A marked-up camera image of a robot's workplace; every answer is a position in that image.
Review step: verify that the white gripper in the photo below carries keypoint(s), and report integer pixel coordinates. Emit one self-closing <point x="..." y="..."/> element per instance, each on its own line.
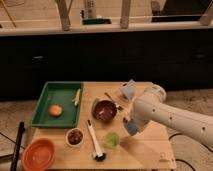
<point x="140" y="121"/>

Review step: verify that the purple bowl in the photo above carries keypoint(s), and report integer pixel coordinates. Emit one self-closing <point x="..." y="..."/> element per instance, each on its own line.
<point x="104" y="111"/>

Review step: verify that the blue sponge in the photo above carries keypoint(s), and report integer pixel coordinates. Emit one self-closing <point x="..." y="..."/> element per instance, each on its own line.
<point x="131" y="127"/>

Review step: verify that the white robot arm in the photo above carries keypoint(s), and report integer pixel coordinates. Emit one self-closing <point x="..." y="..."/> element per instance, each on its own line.
<point x="150" y="106"/>

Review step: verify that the small white bowl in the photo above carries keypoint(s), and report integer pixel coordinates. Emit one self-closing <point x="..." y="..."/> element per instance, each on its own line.
<point x="74" y="137"/>

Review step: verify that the orange bowl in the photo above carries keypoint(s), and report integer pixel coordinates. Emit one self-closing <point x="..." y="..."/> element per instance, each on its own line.
<point x="39" y="155"/>

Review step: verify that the green plastic cup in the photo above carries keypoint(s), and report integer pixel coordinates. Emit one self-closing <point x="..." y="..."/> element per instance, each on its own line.
<point x="111" y="140"/>

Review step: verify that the yellow green banana toy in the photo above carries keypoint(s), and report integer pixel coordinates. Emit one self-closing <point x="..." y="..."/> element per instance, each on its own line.
<point x="75" y="100"/>

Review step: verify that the green plastic tray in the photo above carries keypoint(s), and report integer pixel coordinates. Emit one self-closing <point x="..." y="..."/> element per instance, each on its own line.
<point x="59" y="93"/>

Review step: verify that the orange peach fruit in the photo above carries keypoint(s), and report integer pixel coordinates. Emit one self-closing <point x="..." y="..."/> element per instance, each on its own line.
<point x="55" y="110"/>

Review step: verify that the green base white object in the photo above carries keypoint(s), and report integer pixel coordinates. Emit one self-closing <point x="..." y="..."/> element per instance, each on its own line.
<point x="89" y="16"/>

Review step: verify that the black pole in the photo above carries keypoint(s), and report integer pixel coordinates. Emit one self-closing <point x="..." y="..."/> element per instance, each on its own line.
<point x="17" y="147"/>

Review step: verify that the wooden handled utensil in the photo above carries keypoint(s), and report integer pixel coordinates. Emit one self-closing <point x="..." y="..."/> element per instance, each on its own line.
<point x="119" y="107"/>

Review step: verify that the white handled dish brush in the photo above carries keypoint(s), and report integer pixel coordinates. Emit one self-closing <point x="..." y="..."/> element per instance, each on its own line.
<point x="99" y="155"/>

